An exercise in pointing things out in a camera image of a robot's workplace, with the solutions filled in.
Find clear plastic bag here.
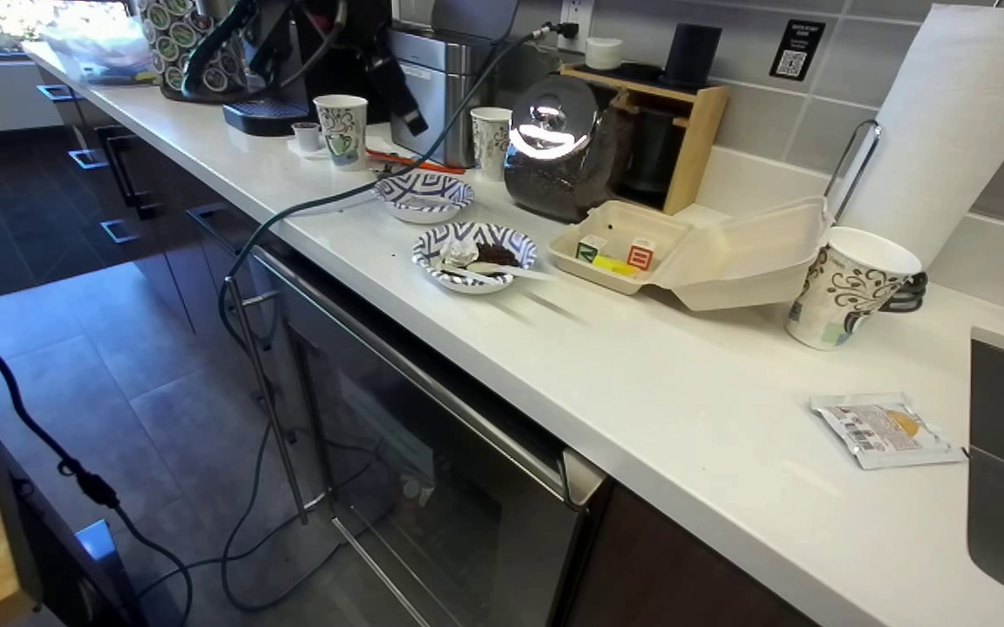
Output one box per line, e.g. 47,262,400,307
44,12,160,89

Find light wooden rack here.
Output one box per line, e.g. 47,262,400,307
555,63,731,219

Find glass kettle with dark lid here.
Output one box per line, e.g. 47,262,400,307
500,111,635,226

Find patterned plate with food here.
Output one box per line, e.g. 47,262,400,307
412,219,546,298

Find large patterned paper cup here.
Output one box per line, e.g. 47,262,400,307
786,222,927,354

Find flat printed sachet packet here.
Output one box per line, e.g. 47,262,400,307
809,392,968,474

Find white wall outlet with plug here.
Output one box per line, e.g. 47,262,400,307
555,0,601,46

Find dark glossy dishwasher front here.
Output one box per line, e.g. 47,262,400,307
252,241,611,627

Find wire coffee pod carousel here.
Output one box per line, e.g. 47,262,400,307
132,0,252,104

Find round glass jar lid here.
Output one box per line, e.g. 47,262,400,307
507,77,605,165

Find thick black floor cable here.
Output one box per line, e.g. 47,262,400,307
0,307,199,627

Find red orange small utensil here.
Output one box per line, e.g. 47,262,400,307
362,147,472,178

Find black wall sign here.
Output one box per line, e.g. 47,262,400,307
766,18,830,85

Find stainless steel countertop bin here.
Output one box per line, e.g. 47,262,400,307
386,29,494,171

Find beige cutting board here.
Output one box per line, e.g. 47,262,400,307
548,194,830,317

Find small white container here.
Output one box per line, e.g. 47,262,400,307
583,36,625,75

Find black cup on rack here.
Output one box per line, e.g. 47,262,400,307
663,22,726,94

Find white paper towel roll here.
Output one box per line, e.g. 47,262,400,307
837,5,1004,273

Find metal paper towel holder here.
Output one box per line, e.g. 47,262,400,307
822,114,930,317

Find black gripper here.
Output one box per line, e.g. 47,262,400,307
355,46,434,141

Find black silver Keurig coffee machine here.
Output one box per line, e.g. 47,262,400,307
220,0,396,141

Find blue white patterned bowl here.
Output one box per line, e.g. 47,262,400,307
374,166,477,231

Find long thin power cable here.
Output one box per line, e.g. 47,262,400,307
132,14,564,618

